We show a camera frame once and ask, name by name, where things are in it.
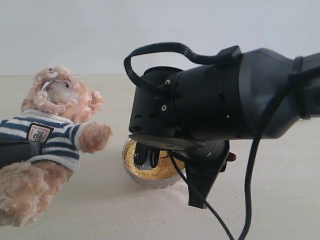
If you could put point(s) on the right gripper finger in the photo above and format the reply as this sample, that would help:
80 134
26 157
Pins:
154 157
141 156

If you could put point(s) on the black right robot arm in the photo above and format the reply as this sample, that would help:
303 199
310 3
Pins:
195 113

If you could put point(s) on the yellow millet grains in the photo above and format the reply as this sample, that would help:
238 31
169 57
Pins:
164 169

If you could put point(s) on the teddy bear striped sweater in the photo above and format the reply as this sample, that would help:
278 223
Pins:
57 112

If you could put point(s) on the dark red wooden spoon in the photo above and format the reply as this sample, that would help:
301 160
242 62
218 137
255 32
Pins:
231 157

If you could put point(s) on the steel bowl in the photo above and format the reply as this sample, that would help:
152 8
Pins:
151 184

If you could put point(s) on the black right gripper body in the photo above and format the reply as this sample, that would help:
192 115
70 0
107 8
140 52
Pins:
202 166

